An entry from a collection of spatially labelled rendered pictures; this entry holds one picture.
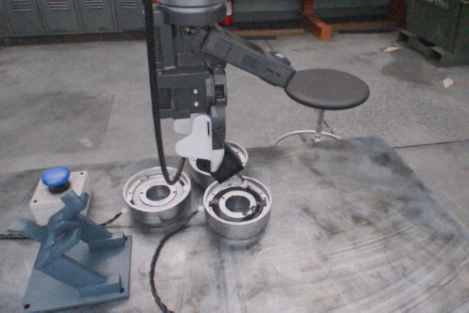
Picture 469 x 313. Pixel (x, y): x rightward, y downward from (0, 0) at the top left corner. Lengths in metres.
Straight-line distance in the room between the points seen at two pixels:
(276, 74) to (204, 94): 0.08
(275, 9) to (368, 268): 4.07
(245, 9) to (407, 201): 3.87
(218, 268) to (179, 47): 0.30
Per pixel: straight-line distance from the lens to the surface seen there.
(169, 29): 0.39
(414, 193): 0.70
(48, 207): 0.62
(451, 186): 2.14
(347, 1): 4.77
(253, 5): 4.40
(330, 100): 1.34
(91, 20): 3.89
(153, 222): 0.57
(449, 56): 3.59
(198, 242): 0.55
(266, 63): 0.40
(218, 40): 0.38
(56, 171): 0.62
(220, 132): 0.41
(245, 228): 0.53
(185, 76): 0.39
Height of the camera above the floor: 1.22
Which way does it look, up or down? 34 degrees down
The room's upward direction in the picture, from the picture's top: straight up
